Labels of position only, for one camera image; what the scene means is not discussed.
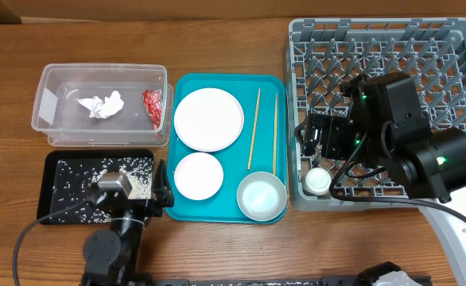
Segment white cup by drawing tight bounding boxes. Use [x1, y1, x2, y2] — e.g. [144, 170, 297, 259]
[303, 168, 332, 196]

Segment wooden chopstick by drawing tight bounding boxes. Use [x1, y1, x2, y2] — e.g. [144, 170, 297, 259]
[247, 87, 261, 171]
[272, 93, 278, 176]

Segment grey bowl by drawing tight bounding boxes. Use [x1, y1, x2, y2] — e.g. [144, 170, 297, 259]
[236, 172, 288, 222]

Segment large white plate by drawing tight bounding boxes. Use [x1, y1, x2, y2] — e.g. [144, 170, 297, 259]
[174, 87, 244, 153]

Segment red snack wrapper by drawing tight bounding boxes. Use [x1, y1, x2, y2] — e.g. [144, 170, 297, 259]
[142, 90, 162, 129]

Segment clear plastic wrap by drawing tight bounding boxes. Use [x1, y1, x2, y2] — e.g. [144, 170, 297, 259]
[78, 91, 124, 119]

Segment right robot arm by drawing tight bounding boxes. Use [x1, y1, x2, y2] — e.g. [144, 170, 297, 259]
[294, 72, 466, 285]

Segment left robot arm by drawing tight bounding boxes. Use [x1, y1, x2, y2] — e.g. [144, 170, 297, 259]
[80, 160, 174, 285]

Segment grey dishwasher rack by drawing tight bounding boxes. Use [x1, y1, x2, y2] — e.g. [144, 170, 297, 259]
[284, 17, 466, 211]

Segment spilled rice pile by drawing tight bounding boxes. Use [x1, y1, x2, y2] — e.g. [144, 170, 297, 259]
[51, 157, 153, 212]

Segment black tray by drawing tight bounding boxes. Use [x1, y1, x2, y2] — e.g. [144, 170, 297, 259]
[37, 149, 153, 218]

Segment teal plastic tray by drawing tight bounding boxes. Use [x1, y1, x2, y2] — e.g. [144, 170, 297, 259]
[165, 73, 287, 224]

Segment clear plastic bin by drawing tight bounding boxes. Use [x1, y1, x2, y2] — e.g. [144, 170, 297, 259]
[31, 63, 173, 147]

